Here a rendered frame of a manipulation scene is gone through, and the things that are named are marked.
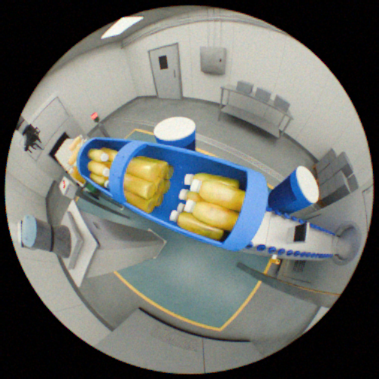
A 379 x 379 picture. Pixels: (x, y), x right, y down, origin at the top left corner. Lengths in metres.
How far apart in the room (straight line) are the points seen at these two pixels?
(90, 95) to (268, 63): 5.43
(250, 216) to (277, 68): 3.31
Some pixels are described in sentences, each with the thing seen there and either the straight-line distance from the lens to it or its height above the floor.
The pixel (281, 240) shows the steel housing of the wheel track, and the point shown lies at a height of 0.93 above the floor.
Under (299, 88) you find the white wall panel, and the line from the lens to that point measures 3.47.
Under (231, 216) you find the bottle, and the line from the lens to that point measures 0.33.
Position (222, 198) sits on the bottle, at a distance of 0.31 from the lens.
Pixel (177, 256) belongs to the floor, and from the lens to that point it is 1.49.
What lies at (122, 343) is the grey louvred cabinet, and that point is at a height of 0.81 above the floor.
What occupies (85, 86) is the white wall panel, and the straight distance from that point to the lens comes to 5.21.
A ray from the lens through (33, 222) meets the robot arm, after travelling 0.54.
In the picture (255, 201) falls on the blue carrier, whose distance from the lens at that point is 0.27.
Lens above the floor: 1.45
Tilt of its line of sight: 66 degrees down
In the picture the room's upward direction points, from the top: 6 degrees counter-clockwise
